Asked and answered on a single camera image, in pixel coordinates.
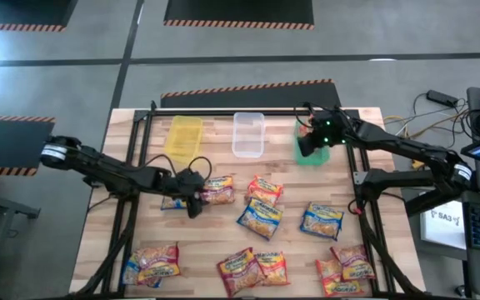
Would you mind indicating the blue Maruchan noodle pack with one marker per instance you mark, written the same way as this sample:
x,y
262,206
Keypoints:
x,y
129,273
321,221
261,218
172,203

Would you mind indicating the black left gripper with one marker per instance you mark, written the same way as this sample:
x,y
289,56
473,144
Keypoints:
x,y
177,189

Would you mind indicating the black caster wheel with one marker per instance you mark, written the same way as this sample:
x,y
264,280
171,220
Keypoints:
x,y
461,290

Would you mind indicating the orange Maruchan noodle pack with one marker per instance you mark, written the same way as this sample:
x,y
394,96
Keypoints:
x,y
265,189
303,130
336,283
275,268

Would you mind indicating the yellow plastic container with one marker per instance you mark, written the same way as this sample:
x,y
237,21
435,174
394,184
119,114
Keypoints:
x,y
183,137

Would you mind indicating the clear plastic container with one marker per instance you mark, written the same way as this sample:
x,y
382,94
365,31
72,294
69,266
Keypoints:
x,y
248,135

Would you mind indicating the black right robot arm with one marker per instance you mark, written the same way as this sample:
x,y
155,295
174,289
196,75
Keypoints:
x,y
398,146

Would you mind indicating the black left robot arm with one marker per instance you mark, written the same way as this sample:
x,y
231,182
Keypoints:
x,y
111,171

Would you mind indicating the teal green plastic container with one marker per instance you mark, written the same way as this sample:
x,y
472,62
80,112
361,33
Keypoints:
x,y
315,160

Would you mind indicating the black hazard-striped floor mat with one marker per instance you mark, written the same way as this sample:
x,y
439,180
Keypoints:
x,y
240,10
248,98
6,141
23,10

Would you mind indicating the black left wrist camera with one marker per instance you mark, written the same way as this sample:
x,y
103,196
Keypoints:
x,y
192,177

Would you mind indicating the white printed sign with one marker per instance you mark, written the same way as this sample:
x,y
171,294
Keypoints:
x,y
442,229

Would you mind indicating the black power strip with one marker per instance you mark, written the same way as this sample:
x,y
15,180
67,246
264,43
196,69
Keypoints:
x,y
442,98

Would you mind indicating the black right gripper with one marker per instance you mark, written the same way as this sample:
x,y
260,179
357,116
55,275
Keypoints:
x,y
333,129

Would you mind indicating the black aluminium table frame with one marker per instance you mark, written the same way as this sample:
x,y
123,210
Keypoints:
x,y
206,112

